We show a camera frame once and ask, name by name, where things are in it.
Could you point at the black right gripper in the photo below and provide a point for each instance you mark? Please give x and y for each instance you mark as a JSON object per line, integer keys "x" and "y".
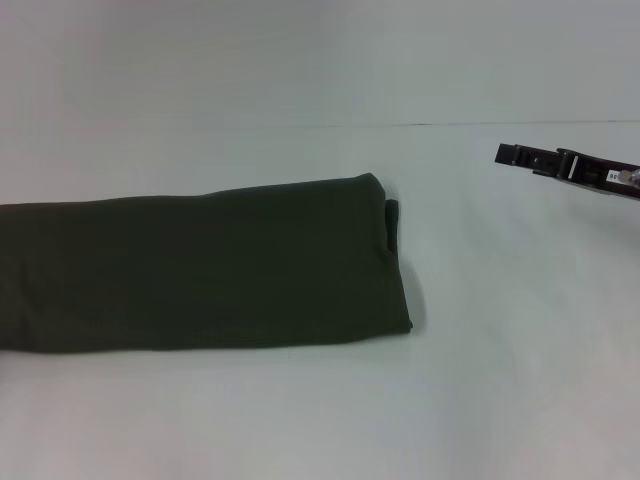
{"x": 595, "y": 175}

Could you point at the dark green FREE t-shirt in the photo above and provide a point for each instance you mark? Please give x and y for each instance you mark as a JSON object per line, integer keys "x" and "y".
{"x": 200, "y": 270}

